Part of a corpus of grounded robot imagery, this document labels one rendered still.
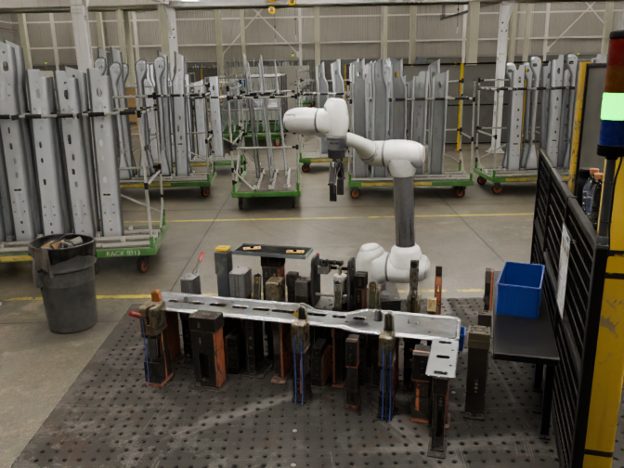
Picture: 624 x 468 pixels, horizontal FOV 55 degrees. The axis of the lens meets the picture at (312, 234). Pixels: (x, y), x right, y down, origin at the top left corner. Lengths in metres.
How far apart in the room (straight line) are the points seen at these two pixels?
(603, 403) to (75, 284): 3.96
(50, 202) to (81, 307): 1.93
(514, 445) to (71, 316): 3.68
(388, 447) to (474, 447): 0.30
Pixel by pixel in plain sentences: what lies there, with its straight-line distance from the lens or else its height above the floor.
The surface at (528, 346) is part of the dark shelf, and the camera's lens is 2.32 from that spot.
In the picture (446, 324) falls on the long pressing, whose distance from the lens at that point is 2.50.
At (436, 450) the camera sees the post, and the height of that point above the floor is 0.71.
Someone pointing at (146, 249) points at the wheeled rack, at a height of 0.27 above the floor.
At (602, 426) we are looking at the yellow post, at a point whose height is 0.96.
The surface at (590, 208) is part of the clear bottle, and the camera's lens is 2.33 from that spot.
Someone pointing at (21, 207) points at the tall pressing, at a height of 0.66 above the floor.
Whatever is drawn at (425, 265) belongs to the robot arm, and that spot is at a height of 1.00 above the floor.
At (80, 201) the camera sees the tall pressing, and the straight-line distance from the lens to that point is 6.71.
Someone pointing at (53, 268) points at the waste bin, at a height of 0.56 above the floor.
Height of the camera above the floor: 2.01
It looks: 16 degrees down
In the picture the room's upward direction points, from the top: 1 degrees counter-clockwise
